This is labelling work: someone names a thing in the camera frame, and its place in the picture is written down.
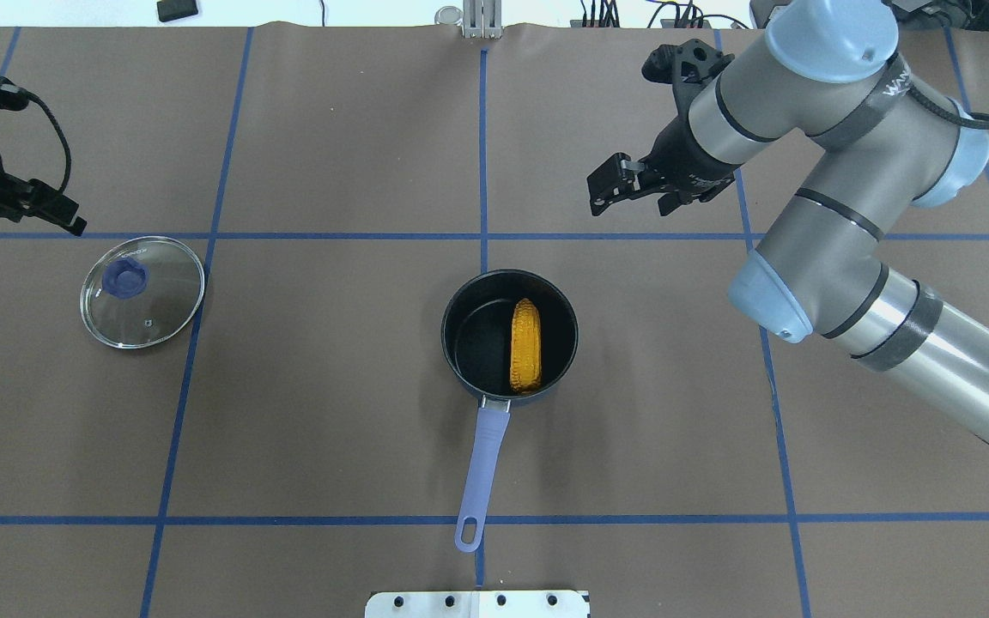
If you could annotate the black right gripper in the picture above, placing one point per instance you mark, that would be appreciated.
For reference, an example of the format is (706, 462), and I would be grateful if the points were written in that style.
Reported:
(690, 153)

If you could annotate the yellow corn cob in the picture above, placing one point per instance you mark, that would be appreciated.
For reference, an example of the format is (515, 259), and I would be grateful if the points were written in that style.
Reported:
(525, 365)

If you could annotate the glass pot lid blue knob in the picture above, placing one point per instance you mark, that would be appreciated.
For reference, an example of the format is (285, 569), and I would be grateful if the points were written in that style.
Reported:
(142, 292)

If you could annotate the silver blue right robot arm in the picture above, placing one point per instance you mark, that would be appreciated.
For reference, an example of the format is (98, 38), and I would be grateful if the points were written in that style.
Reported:
(833, 70)

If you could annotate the dark blue saucepan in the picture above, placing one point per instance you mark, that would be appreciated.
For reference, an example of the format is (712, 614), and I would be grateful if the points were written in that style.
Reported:
(476, 338)

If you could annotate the black small device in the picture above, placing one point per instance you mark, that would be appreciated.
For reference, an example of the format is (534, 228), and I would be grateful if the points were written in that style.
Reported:
(172, 10)

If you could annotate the aluminium frame post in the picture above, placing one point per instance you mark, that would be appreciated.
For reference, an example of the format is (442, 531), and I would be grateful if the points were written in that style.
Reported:
(482, 19)

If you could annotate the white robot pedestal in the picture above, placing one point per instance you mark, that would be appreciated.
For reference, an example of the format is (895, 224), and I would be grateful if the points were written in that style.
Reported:
(475, 603)

